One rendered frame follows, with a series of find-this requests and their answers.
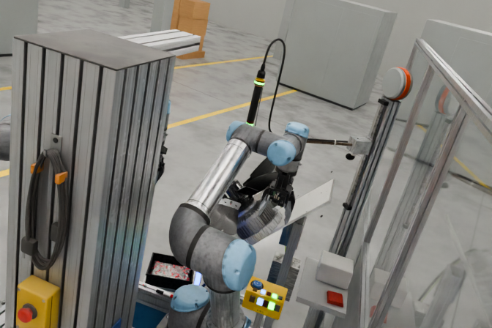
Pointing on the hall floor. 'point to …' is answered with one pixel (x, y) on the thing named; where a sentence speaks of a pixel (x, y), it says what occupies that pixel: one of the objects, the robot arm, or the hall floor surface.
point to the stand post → (287, 261)
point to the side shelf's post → (312, 318)
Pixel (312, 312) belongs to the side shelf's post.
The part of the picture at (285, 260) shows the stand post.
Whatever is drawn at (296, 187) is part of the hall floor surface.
